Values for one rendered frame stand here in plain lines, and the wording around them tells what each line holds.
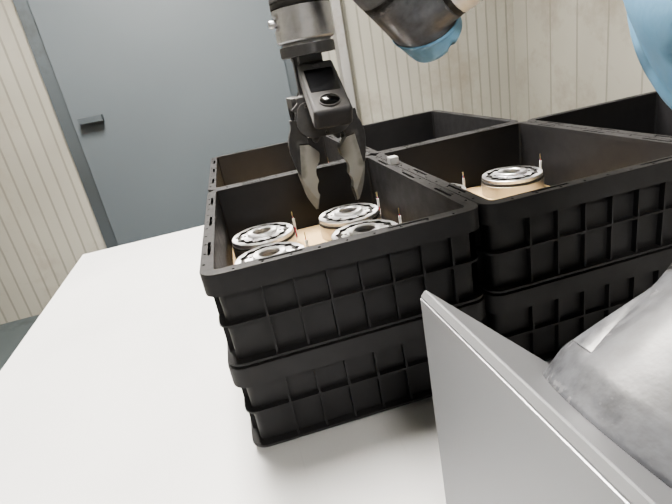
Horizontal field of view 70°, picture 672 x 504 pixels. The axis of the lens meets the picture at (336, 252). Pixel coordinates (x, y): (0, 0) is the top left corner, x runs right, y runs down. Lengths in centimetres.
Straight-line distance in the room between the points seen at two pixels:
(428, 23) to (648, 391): 47
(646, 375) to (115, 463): 58
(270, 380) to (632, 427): 37
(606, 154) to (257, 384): 59
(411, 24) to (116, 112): 250
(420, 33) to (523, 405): 48
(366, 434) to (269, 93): 256
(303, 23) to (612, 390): 52
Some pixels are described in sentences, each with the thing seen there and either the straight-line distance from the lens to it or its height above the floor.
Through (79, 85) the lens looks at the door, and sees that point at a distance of 302.
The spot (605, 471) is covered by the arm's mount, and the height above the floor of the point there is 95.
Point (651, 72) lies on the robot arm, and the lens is 20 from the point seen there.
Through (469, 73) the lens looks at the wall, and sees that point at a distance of 344.
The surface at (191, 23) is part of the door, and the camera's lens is 297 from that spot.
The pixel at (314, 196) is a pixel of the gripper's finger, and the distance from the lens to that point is 66.
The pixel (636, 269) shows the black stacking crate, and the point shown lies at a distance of 68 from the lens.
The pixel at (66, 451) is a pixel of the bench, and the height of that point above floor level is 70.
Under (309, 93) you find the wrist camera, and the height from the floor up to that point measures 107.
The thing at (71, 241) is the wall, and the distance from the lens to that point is 323.
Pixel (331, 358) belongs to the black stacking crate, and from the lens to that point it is 53.
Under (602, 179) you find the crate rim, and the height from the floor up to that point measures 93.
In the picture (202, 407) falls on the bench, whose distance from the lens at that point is 71.
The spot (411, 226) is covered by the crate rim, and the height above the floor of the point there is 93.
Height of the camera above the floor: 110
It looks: 21 degrees down
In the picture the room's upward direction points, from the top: 11 degrees counter-clockwise
